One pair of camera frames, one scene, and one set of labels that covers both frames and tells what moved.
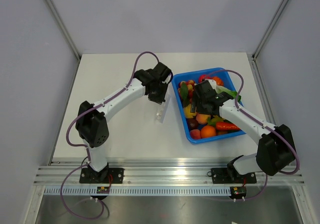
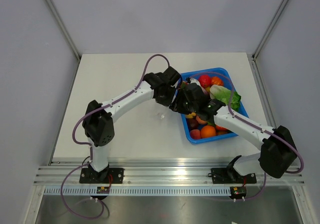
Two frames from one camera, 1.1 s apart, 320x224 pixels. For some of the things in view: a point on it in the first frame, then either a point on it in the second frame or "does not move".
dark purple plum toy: (192, 123) does not move
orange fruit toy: (208, 131) does not move
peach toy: (202, 118) does not move
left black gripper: (160, 99) -> (168, 101)
